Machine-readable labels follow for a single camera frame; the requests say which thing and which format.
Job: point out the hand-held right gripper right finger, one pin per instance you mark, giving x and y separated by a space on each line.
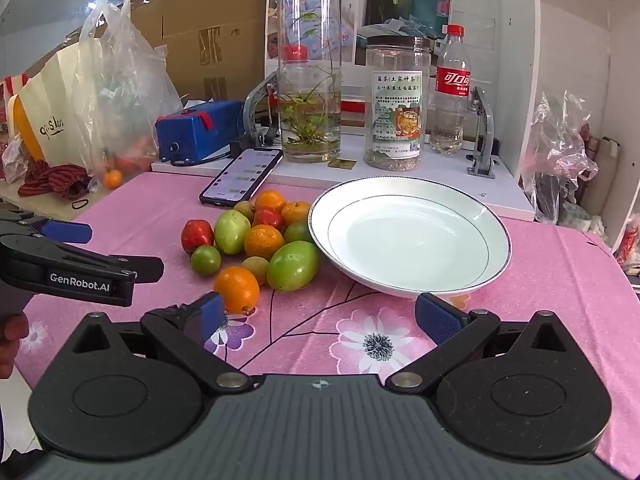
439 317

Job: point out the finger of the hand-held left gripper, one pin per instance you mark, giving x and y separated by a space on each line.
67 232
80 270

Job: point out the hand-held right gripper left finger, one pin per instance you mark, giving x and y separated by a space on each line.
212 311

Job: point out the large orange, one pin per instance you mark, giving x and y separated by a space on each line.
236 290

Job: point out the green tomato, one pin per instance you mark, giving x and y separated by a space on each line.
205 260
299 233

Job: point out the small tan pear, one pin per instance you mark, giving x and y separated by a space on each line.
256 269
244 210

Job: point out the red wax apple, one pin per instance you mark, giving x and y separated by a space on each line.
196 235

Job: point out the white plate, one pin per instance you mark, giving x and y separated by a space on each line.
410 237

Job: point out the mandarin orange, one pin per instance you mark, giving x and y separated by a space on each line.
296 211
263 241

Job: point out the large green jujube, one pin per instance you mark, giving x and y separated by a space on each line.
293 265

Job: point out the red tomato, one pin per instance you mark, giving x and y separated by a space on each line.
268 218

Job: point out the small orange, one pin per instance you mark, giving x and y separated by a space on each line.
270 200
113 179

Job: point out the person's left hand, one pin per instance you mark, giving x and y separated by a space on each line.
11 332

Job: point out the red striped cloth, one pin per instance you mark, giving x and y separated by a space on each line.
52 177

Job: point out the small orange in bag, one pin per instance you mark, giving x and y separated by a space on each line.
113 179

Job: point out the pink floral tablecloth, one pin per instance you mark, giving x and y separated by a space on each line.
550 285

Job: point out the white tote bag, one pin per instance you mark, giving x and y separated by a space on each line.
50 105

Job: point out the black smartphone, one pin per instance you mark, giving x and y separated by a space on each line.
240 177

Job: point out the white board shelf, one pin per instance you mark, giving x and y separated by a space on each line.
465 182

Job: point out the blue box device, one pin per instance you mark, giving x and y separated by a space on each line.
197 127

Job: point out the small gold card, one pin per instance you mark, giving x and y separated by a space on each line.
342 163

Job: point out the crumpled clear plastic bag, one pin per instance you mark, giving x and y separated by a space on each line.
560 152

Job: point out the tall glass vase with plants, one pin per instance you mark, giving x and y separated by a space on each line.
310 125

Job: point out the clear plastic jar with label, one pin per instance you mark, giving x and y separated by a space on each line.
398 102

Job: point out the cola bottle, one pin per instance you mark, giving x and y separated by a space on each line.
452 90

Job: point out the cardboard box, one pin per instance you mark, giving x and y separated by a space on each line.
200 20

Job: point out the clear bottle with red cap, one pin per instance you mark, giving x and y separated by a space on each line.
295 55

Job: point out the white shelf unit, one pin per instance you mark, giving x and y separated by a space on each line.
570 35

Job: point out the grey clamp bracket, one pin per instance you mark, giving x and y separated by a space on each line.
482 132
257 110

